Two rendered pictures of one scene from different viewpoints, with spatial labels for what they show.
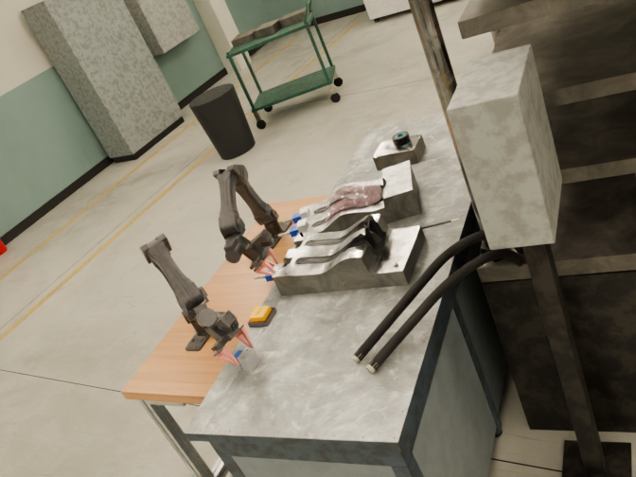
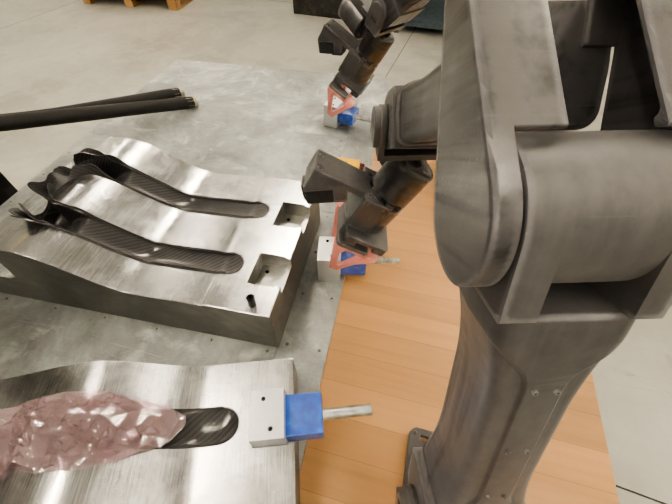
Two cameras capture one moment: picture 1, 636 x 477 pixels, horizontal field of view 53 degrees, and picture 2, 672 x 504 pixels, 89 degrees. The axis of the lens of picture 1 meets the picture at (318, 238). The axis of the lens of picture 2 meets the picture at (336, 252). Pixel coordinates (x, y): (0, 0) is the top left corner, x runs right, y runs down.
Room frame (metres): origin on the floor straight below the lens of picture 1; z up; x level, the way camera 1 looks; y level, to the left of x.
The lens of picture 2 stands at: (2.46, 0.06, 1.26)
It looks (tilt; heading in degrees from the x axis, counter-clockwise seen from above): 51 degrees down; 158
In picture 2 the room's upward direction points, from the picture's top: straight up
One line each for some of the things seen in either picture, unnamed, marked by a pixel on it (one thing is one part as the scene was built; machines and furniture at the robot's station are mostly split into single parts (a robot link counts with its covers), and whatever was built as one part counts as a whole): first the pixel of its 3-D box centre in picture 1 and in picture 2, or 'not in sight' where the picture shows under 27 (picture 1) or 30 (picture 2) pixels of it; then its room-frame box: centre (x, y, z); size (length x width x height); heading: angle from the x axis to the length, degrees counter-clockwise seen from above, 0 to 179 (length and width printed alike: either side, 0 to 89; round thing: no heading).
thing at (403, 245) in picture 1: (345, 253); (148, 225); (2.00, -0.07, 0.87); 0.50 x 0.26 x 0.14; 56
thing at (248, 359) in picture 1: (238, 357); (351, 115); (1.74, 0.40, 0.83); 0.13 x 0.05 x 0.05; 45
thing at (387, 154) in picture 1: (399, 152); not in sight; (2.68, -0.50, 0.83); 0.20 x 0.15 x 0.07; 56
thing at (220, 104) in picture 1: (224, 123); not in sight; (6.30, 0.35, 0.31); 0.48 x 0.48 x 0.62
